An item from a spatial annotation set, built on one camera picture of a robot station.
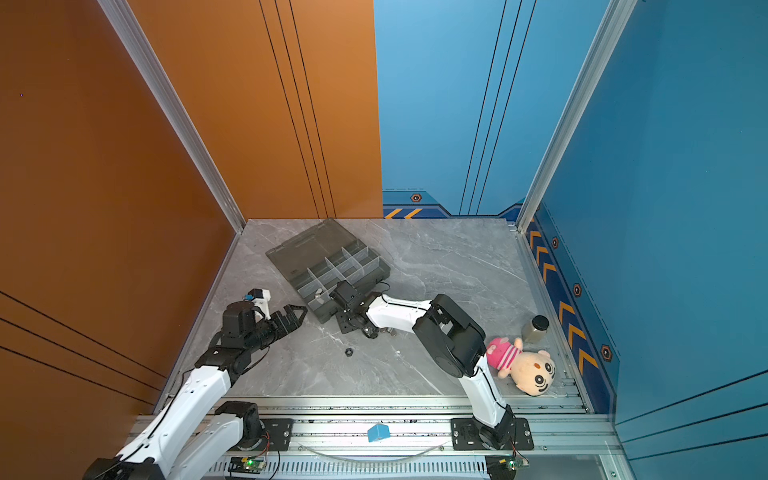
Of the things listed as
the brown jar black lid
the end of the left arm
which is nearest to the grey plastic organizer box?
the end of the left arm

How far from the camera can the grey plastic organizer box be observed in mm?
985

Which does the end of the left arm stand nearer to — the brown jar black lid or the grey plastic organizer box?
the grey plastic organizer box
